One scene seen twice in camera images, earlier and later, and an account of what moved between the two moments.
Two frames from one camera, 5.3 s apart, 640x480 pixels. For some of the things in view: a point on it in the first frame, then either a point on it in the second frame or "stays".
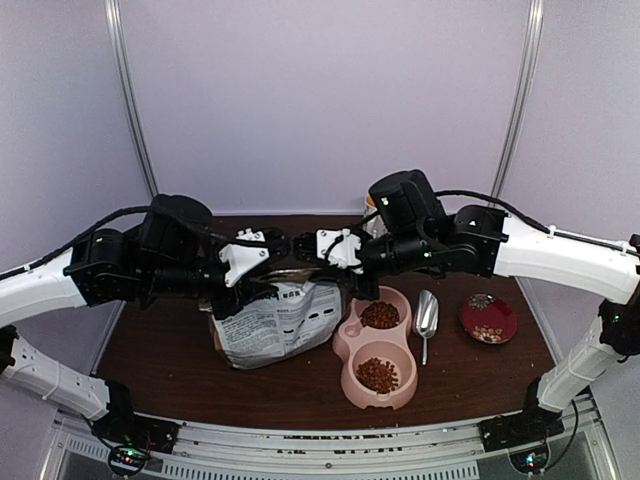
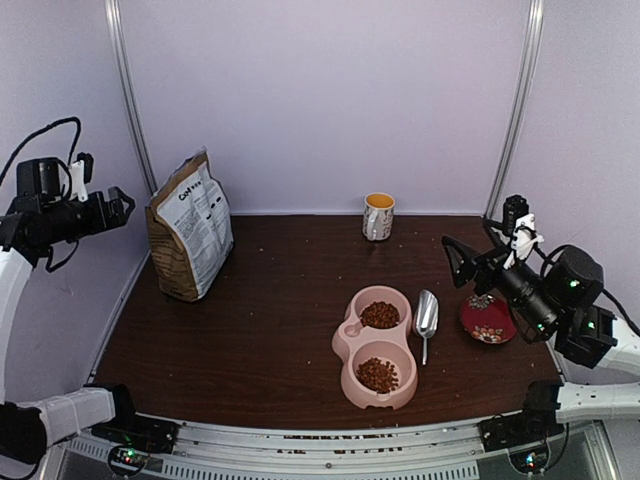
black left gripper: x=247 y=290 -> x=100 y=219
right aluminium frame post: x=535 y=20 stays
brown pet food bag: x=305 y=314 -> x=190 y=227
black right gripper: x=364 y=290 -> x=490 y=264
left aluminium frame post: x=113 y=18 stays
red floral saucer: x=488 y=319 stays
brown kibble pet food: x=380 y=315 stays
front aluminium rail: x=329 y=450 stays
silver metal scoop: x=426 y=318 stays
